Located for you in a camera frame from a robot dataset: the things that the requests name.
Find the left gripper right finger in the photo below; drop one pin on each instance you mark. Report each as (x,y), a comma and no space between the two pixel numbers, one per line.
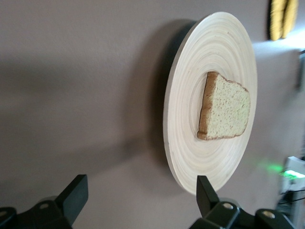
(209,214)

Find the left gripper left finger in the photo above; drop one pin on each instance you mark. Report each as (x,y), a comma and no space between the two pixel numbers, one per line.
(59,210)

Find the brown bread toast slice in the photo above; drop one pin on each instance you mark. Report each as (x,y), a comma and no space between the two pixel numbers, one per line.
(228,109)

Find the round light wooden plate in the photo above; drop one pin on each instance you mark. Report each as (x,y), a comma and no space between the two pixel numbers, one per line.
(209,47)

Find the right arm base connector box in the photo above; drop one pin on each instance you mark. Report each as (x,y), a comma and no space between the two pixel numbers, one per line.
(294,171)

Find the brown table cover sheet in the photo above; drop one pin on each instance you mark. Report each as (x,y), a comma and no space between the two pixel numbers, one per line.
(71,95)

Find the cream and chrome toaster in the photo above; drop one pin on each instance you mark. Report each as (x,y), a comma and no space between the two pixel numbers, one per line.
(302,71)

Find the yellow quilted oven mitt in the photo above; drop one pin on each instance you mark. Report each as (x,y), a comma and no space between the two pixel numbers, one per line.
(291,16)
(277,19)

